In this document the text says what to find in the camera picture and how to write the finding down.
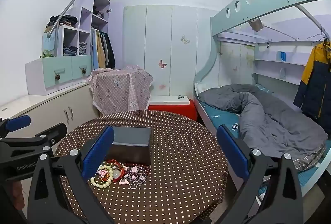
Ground clothes hanger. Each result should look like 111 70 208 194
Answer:
310 29 331 46

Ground teal drawer unit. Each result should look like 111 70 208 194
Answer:
25 55 93 96

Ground folded blue jeans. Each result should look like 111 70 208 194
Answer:
63 46 79 56

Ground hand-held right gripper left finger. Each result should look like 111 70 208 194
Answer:
27 125 114 224

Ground dark folded clothes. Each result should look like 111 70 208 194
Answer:
92 6 104 19

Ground round polka dot table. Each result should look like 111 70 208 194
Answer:
53 110 229 224

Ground pink bear print cloth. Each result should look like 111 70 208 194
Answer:
88 65 154 116

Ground person's left hand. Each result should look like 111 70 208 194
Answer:
8 180 26 217

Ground purple wardrobe door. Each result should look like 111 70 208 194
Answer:
107 2 124 69

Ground red storage stool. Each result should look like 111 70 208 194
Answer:
148 99 198 121

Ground pale round pendant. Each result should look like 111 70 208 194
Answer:
112 169 125 182

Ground white low cabinet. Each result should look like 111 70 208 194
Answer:
0 80 100 142

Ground teal bedsheet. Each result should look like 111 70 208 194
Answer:
203 104 331 188

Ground teal bunk bed frame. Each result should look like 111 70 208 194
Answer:
193 0 331 196

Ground blue cloud print blanket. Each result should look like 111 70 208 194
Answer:
256 183 269 201

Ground purple stair shelf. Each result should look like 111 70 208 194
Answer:
42 0 111 57

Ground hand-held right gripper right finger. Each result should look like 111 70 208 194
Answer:
217 124 303 224

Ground cream bead bracelet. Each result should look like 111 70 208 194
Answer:
90 165 115 183

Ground dark metal jewelry box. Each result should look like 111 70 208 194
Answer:
105 145 152 165

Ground yellow navy jacket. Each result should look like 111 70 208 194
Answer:
293 39 331 123

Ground white board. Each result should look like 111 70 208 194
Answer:
150 95 192 105

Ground white wardrobe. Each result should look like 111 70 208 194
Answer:
122 4 220 97

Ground white bedside shelf unit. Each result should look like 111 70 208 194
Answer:
253 42 311 86

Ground grey hanging bag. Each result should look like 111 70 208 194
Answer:
248 18 264 32

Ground pile of dark clothes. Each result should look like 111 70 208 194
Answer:
47 14 78 27

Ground grey duvet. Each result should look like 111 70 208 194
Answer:
199 84 328 171

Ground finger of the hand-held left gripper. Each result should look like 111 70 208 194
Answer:
0 123 68 155
0 115 31 140

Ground row of hanging clothes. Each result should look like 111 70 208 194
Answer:
90 28 116 71

